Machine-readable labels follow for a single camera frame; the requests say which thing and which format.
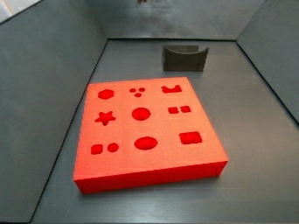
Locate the black curved holder stand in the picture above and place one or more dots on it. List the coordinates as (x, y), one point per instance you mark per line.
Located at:
(183, 58)

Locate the red shape-sorting board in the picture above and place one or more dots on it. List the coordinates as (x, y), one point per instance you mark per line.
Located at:
(146, 135)

